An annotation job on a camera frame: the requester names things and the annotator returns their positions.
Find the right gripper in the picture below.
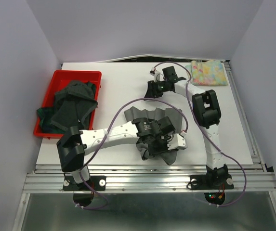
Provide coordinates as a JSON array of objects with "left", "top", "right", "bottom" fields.
[{"left": 144, "top": 80, "right": 168, "bottom": 102}]

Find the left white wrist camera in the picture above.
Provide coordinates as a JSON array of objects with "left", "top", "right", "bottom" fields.
[{"left": 167, "top": 134, "right": 187, "bottom": 150}]

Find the floral pastel skirt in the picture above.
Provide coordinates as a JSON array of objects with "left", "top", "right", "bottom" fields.
[{"left": 185, "top": 60, "right": 228, "bottom": 86}]

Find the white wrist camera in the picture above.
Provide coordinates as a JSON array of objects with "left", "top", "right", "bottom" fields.
[
  {"left": 149, "top": 67, "right": 165, "bottom": 82},
  {"left": 167, "top": 134, "right": 187, "bottom": 150}
]

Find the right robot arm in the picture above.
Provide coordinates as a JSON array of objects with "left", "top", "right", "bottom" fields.
[{"left": 145, "top": 66, "right": 229, "bottom": 188}]

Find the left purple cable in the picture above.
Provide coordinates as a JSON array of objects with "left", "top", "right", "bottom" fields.
[{"left": 74, "top": 97, "right": 189, "bottom": 209}]

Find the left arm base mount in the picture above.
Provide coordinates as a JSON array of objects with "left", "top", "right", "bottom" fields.
[{"left": 60, "top": 174, "right": 107, "bottom": 193}]

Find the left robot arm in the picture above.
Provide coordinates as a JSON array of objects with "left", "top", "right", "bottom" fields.
[{"left": 56, "top": 117, "right": 175, "bottom": 190}]

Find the grey skirt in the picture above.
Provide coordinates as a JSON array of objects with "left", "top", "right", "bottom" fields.
[{"left": 124, "top": 106, "right": 183, "bottom": 166}]

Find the dark green skirt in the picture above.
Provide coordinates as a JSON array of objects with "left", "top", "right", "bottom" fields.
[{"left": 36, "top": 81, "right": 99, "bottom": 134}]

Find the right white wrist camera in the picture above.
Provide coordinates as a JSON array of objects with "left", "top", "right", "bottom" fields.
[{"left": 149, "top": 67, "right": 165, "bottom": 82}]

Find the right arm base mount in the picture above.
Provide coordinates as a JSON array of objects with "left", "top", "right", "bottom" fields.
[{"left": 186, "top": 165, "right": 234, "bottom": 190}]

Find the dark charcoal knit skirt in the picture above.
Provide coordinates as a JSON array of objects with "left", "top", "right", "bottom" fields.
[{"left": 50, "top": 80, "right": 99, "bottom": 135}]

